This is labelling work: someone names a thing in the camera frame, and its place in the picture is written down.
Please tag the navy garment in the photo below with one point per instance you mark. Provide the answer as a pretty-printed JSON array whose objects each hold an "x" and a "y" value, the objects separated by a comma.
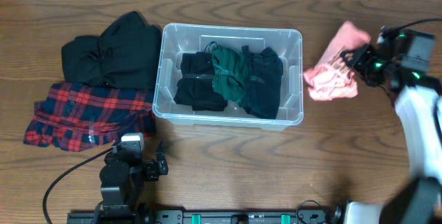
[{"x": 262, "y": 99}]

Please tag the clear plastic storage bin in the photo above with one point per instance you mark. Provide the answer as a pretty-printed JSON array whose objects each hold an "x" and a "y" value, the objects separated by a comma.
[{"x": 178, "y": 39}]

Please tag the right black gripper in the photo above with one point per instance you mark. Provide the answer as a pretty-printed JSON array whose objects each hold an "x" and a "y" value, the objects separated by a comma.
[{"x": 362, "y": 54}]

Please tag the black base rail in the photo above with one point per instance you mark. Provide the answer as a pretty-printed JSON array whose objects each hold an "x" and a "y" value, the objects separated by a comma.
[{"x": 308, "y": 216}]

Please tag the large black garment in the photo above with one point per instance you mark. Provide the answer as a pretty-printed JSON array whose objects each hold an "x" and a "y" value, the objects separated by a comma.
[{"x": 125, "y": 55}]

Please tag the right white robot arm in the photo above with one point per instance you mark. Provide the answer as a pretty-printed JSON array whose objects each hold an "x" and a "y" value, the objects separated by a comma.
[{"x": 419, "y": 110}]

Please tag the black taped garment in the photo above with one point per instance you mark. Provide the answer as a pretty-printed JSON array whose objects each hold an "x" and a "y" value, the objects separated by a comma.
[{"x": 195, "y": 87}]

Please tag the dark green garment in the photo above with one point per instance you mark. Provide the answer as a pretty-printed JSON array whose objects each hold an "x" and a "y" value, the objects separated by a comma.
[{"x": 231, "y": 72}]

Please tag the red navy plaid shirt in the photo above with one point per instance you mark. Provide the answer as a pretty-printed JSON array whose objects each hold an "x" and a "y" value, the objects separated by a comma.
[{"x": 76, "y": 117}]

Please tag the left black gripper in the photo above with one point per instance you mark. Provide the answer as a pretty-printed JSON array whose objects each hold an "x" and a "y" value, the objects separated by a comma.
[{"x": 152, "y": 173}]

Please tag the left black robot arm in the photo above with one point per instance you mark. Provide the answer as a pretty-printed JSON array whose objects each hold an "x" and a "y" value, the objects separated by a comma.
[{"x": 124, "y": 175}]

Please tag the coral pink printed shirt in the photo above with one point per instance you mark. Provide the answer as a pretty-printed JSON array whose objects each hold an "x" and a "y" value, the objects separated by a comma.
[{"x": 331, "y": 78}]

